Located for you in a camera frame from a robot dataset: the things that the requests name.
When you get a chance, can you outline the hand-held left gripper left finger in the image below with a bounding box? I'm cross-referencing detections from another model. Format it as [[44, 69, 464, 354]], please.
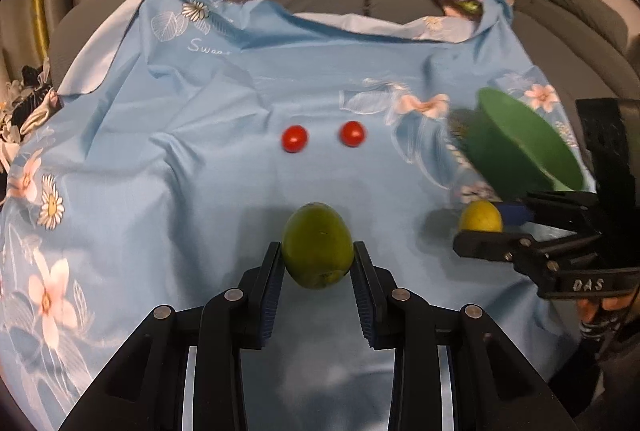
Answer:
[[57, 241, 283, 431]]

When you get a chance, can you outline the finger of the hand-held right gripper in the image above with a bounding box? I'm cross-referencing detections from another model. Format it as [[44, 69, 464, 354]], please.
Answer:
[[497, 191, 601, 234], [452, 230, 607, 283]]

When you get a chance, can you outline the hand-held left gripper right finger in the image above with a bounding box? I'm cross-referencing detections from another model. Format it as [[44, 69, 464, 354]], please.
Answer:
[[350, 241, 571, 431]]

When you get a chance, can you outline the yellow green fruit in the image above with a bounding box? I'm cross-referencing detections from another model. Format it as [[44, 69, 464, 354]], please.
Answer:
[[459, 200, 503, 233]]

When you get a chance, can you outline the green bowl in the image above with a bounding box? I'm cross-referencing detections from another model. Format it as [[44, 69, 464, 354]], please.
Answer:
[[465, 86, 587, 202]]

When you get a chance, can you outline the green round fruit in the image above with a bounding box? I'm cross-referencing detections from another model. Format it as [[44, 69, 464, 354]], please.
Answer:
[[281, 202, 355, 290]]

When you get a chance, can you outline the small red tomato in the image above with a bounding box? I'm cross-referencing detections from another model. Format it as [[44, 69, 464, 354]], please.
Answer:
[[280, 125, 308, 154], [338, 120, 366, 147]]

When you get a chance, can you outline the person's right hand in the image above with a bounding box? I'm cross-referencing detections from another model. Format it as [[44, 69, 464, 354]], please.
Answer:
[[576, 293, 638, 318]]

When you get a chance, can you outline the light blue floral cloth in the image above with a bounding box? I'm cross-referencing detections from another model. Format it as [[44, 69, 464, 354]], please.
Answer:
[[0, 0, 601, 431]]

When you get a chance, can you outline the black white patterned cloth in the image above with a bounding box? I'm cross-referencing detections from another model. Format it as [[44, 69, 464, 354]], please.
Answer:
[[0, 61, 63, 172]]

